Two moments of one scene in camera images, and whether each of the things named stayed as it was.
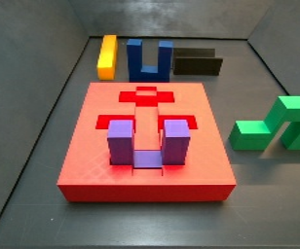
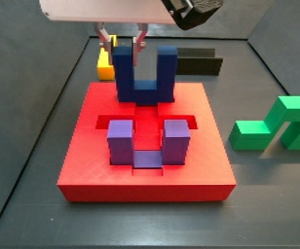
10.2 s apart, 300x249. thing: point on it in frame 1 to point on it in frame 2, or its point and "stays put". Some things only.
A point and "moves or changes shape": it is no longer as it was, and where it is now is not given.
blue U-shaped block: [149, 73] moves or changes shape
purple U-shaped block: [173, 151] stays put
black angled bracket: [196, 61] stays put
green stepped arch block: [297, 109] stays put
